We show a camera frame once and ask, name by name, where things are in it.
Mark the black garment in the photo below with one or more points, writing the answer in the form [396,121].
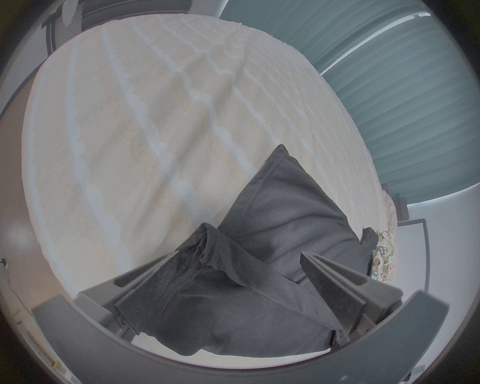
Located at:
[281,210]

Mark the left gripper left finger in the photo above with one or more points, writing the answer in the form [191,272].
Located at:
[142,296]

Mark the white printed garment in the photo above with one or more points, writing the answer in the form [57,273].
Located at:
[384,255]

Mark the bed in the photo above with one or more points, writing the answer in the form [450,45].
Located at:
[131,131]

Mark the grey bedside table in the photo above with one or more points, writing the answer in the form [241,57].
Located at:
[399,202]

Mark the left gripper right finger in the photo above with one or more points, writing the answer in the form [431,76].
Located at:
[333,290]

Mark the blue-green curtain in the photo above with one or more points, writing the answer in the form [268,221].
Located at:
[412,112]
[300,26]

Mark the black chest of drawers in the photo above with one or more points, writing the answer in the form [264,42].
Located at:
[131,11]

